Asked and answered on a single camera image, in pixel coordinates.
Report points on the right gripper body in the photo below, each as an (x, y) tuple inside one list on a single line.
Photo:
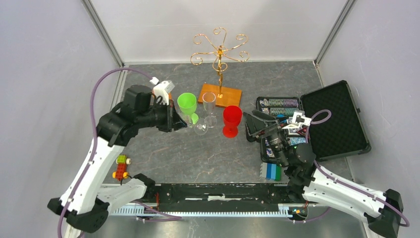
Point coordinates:
[(275, 137)]

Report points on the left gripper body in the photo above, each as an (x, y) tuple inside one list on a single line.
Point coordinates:
[(161, 116)]

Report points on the green wine glass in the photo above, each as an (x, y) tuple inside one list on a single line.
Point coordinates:
[(187, 103)]

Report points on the clear glass back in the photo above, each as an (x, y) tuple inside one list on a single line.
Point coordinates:
[(196, 124)]

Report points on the red wine glass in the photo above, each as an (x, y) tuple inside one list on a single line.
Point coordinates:
[(232, 116)]

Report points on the clear flute glass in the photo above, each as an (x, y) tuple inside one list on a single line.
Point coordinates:
[(209, 103)]

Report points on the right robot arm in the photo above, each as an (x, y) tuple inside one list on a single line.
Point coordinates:
[(382, 211)]

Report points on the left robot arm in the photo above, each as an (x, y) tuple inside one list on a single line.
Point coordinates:
[(83, 206)]

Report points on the blue green brick stack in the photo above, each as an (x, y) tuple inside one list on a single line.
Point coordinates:
[(270, 171)]

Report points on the toy brick car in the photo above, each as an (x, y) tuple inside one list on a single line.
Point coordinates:
[(121, 172)]

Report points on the black poker chip case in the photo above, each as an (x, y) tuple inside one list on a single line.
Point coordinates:
[(341, 136)]

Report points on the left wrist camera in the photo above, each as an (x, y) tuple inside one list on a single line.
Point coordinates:
[(162, 88)]

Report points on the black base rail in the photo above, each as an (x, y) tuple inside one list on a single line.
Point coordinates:
[(220, 197)]

